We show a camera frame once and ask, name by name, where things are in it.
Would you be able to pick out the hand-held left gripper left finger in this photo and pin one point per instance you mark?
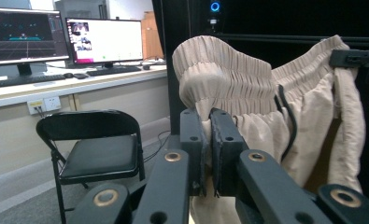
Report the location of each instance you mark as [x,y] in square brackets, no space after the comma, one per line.
[191,146]

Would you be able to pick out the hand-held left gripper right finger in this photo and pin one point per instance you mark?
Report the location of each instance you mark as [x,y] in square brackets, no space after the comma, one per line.
[227,155]

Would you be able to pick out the beige shorts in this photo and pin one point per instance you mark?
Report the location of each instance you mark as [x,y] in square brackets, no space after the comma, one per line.
[244,81]

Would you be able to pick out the black curtain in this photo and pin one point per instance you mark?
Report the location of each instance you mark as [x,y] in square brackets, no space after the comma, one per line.
[297,18]

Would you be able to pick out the black folding chair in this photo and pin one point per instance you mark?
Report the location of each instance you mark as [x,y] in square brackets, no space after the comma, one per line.
[101,152]

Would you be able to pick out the black computer mouse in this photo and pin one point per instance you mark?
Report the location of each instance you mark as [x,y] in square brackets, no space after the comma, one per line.
[68,75]
[146,67]

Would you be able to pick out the black keyboard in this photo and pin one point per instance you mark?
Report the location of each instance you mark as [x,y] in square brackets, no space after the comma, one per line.
[23,80]
[113,71]

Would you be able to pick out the wooden cabinet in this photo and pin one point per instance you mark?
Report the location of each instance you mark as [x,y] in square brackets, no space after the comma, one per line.
[151,34]

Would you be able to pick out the white office desk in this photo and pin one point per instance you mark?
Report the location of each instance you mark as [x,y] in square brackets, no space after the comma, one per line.
[79,85]

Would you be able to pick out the small black device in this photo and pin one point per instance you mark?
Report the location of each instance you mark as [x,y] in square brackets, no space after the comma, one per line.
[81,76]

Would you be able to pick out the monitor with white screen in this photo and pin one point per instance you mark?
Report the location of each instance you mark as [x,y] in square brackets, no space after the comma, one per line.
[110,39]

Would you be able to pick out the monitor with dark screen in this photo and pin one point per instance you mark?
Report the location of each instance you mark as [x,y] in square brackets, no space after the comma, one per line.
[23,34]

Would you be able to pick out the black metal stand post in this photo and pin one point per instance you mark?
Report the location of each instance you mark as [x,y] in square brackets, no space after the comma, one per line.
[174,31]

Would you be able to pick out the wall power outlet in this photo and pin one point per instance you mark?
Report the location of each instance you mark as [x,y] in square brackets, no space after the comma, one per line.
[44,105]

